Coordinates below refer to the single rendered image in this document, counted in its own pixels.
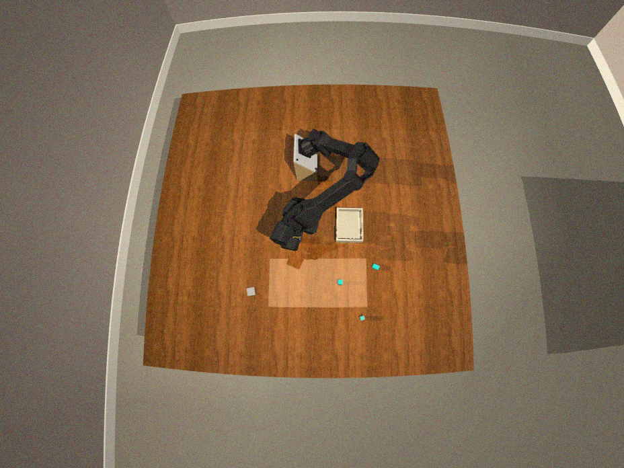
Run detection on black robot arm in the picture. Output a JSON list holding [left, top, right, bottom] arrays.
[[269, 129, 380, 246]]

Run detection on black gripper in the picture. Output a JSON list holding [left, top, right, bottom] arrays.
[[280, 197, 305, 251]]

